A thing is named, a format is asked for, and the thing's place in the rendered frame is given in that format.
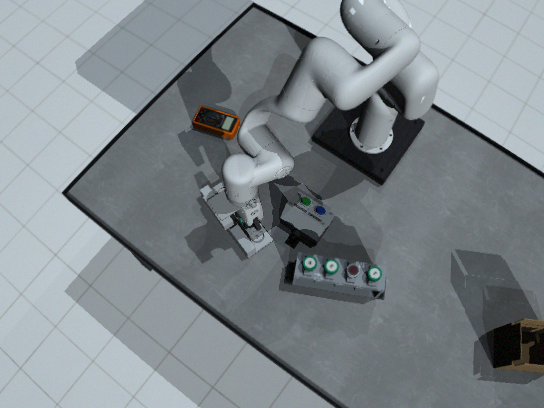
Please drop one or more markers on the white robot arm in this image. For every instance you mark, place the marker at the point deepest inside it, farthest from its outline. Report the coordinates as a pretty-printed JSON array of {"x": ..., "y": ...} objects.
[{"x": 326, "y": 67}]

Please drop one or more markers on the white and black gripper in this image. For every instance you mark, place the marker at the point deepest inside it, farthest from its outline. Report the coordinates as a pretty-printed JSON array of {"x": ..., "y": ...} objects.
[{"x": 249, "y": 215}]

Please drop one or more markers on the orange pocket multimeter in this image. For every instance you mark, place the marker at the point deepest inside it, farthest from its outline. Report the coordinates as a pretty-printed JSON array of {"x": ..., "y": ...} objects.
[{"x": 216, "y": 122}]

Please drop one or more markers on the light grey key housing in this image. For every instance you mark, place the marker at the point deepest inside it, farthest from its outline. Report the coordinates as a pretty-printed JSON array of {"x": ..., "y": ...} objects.
[{"x": 306, "y": 218}]

